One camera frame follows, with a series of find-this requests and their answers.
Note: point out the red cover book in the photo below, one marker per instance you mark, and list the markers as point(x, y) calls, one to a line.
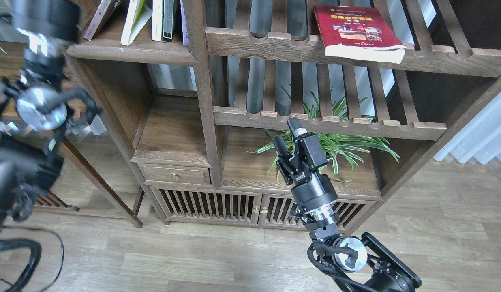
point(358, 33)

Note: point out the green spider plant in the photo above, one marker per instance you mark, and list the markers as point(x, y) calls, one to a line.
point(336, 145)

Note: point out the dark wooden bookshelf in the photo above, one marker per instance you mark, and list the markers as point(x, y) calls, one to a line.
point(195, 109)

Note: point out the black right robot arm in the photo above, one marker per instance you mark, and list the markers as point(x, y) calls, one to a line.
point(354, 264)

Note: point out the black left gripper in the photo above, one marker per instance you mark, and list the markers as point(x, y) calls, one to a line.
point(50, 18)

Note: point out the white upright book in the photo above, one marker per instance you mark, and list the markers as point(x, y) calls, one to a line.
point(157, 19)

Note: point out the wooden slatted rack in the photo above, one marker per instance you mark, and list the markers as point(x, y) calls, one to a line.
point(51, 202)

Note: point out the wooden side table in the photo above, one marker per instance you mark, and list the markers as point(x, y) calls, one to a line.
point(12, 58)

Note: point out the dark green upright book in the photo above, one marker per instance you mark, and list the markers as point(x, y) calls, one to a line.
point(168, 19)

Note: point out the yellow green cover book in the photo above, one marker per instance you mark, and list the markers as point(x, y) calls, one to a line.
point(137, 16)

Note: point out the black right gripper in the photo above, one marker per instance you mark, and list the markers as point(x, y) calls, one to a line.
point(312, 190)

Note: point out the white book behind post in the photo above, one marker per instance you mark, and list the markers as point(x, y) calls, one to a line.
point(185, 36)

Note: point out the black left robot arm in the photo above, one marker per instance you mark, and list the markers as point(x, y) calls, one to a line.
point(27, 172)

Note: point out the dark maroon cover book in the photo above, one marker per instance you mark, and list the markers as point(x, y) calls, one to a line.
point(101, 16)

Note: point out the white curtain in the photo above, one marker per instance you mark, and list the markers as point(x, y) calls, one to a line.
point(479, 139)

